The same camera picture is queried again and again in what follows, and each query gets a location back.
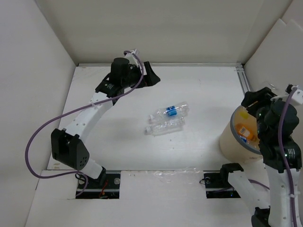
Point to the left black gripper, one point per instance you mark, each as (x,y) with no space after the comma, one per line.
(150,79)

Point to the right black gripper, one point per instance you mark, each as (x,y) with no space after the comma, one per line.
(262,95)

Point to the orange bottle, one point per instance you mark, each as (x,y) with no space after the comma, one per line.
(242,130)

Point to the blue label crushed bottle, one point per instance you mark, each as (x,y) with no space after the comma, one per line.
(173,111)

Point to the large clear bottle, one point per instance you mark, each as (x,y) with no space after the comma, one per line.
(165,127)

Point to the yellow cap small bottle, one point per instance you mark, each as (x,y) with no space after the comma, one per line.
(244,114)

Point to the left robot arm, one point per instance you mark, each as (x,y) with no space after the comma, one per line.
(68,144)

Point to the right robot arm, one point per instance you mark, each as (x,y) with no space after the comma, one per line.
(276,118)

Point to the beige round bin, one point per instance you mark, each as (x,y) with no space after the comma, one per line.
(236,148)

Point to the aluminium rail right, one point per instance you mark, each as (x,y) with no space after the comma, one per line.
(243,78)

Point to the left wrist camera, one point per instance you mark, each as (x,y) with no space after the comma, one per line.
(131,53)

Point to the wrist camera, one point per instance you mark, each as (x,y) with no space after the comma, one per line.
(131,53)
(296,98)

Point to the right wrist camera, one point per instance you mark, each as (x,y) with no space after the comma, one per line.
(296,98)

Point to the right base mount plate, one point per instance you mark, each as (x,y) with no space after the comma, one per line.
(216,187)

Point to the base mount plate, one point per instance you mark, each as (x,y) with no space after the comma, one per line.
(109,190)
(216,187)

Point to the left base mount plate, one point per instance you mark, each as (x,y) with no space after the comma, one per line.
(109,190)

